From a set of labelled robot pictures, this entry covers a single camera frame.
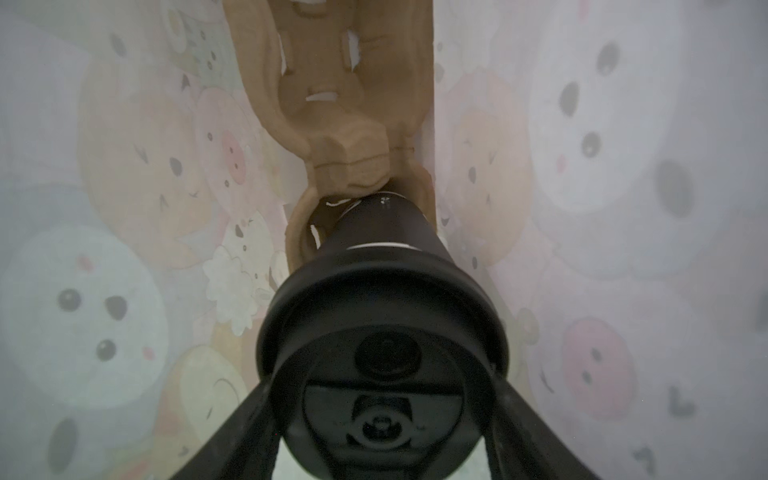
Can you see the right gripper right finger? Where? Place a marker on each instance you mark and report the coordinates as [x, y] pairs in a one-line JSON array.
[[520, 445]]

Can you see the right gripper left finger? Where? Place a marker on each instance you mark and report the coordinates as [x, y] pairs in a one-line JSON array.
[[245, 447]]

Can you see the single black cup lid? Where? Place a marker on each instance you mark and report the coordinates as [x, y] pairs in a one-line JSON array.
[[382, 360]]

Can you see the single black paper cup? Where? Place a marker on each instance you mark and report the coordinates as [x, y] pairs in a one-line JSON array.
[[384, 232]]

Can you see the white paper takeout bag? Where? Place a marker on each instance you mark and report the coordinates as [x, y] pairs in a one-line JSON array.
[[600, 169]]

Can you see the brown pulp cup carrier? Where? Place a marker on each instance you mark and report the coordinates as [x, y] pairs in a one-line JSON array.
[[336, 108]]

